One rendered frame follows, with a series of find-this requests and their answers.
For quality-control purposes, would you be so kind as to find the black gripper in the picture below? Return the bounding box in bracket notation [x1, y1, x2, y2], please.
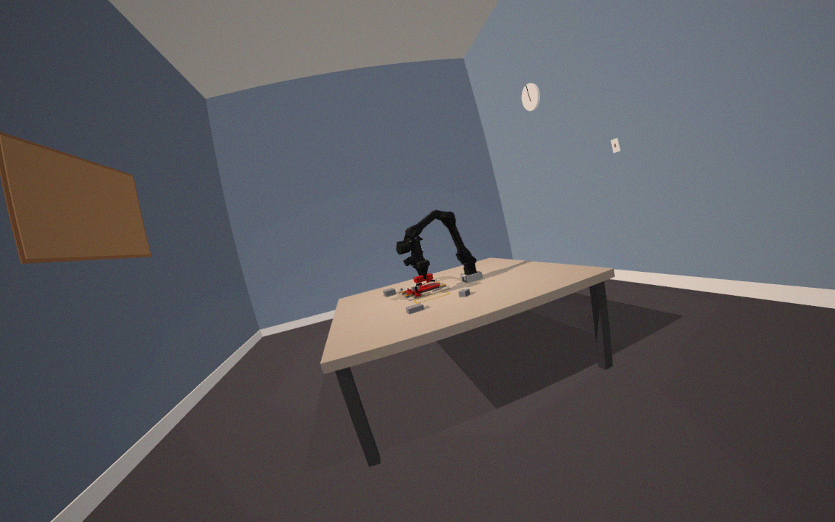
[410, 249, 430, 279]

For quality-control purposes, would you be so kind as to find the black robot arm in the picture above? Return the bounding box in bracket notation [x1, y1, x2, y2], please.
[396, 210, 477, 275]

